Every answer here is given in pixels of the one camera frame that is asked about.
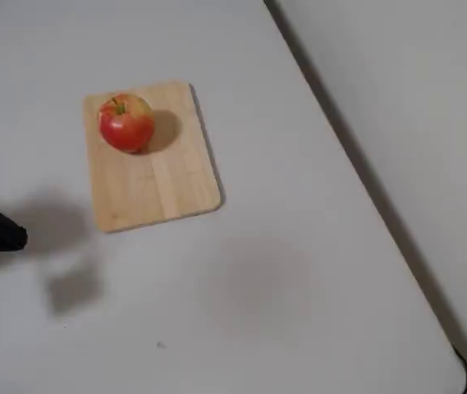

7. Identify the wooden cutting board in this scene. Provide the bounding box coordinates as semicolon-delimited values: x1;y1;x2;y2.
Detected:
83;80;222;235

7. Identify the black cable by wall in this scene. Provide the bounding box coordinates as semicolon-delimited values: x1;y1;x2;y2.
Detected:
449;343;467;394

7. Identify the red small object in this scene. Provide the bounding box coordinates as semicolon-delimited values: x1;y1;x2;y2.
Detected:
98;93;156;154

